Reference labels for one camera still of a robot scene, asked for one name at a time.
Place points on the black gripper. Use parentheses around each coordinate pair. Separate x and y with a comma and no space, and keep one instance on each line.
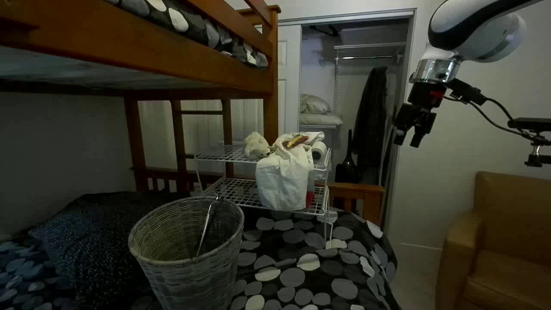
(416,113)

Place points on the grey wicker basket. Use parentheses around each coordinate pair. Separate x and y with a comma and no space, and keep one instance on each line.
(189,269)

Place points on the dark hanging coat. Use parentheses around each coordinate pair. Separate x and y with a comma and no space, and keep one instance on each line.
(370,121)

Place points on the black bag in closet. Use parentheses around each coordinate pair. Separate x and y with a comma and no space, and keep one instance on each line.
(346,169)

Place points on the white folded closet bedding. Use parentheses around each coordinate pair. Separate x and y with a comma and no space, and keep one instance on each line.
(318,119)

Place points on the closet shelf with rod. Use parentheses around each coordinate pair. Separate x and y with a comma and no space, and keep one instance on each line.
(367,52)

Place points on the white closet pillow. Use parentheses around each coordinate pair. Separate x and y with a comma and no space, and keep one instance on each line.
(311,106)

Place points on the brown wooden brush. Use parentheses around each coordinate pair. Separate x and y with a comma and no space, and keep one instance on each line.
(294,140)

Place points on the white cloth bag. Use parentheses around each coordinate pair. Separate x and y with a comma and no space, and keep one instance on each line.
(280,178)

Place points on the white closet door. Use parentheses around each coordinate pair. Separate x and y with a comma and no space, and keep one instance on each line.
(287,75)

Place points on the tan leather armchair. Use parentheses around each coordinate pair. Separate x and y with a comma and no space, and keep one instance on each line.
(499,252)

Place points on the black duvet with large dots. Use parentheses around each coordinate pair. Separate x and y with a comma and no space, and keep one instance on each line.
(310,269)

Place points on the grey window blind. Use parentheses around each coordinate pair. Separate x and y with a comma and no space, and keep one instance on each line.
(200,126)

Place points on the dotted bunk mattress bedding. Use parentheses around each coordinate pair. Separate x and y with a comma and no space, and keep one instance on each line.
(189,20)

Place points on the dark speckled pillow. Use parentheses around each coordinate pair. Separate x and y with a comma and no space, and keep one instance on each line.
(91,242)

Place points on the black camera on mount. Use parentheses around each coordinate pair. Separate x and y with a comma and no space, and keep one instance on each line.
(530,123)

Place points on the wooden bunk bed frame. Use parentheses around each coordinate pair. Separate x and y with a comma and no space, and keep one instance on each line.
(113,40)

